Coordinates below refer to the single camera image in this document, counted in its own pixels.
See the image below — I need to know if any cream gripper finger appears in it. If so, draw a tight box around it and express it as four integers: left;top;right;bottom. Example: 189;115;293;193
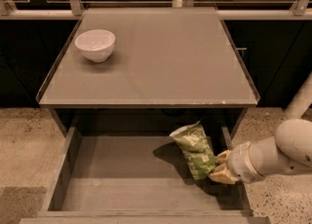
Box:
208;164;238;185
216;150;230;164

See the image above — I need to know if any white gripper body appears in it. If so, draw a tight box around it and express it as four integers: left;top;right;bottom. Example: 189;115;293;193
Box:
227;142;264;183

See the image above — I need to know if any green jalapeno chip bag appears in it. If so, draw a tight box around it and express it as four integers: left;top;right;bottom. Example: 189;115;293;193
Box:
170;122;218;180

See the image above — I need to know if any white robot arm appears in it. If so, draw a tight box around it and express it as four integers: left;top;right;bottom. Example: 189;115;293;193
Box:
209;119;312;184

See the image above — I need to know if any grey cabinet with glass top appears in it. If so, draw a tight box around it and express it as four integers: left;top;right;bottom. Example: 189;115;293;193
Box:
37;7;259;108

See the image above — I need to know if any grey open top drawer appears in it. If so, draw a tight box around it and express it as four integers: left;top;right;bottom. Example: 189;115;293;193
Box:
19;122;271;224

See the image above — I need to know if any white ceramic bowl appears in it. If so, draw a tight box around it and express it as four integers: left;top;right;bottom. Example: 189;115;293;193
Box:
75;29;116;62

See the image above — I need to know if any white pipe post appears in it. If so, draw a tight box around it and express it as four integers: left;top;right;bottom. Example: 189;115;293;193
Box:
285;72;312;119

